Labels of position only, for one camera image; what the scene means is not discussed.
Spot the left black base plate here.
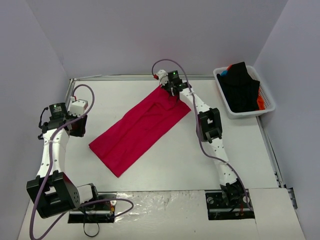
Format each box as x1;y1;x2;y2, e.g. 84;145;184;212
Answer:
67;192;117;224

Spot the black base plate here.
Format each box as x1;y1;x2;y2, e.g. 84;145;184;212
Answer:
67;192;117;224
205;190;255;221

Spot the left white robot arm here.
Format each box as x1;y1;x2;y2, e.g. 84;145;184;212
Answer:
26;99;101;219

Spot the orange t shirt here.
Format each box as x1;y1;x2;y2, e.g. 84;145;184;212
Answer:
257;95;265;111

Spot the black t shirt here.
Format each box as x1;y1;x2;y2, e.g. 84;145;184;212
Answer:
217;62;260;113

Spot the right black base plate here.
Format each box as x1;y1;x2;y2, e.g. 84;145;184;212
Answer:
205;190;255;221

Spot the white plastic basket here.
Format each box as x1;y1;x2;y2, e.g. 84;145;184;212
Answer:
213;65;276;119

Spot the red t shirt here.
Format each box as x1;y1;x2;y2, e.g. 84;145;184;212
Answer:
88;87;191;178

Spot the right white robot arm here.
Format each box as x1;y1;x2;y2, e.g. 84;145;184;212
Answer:
154;70;249;207

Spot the blue t shirt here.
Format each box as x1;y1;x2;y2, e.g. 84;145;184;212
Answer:
220;70;228;76

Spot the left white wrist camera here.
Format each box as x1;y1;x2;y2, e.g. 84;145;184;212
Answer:
68;96;88;117

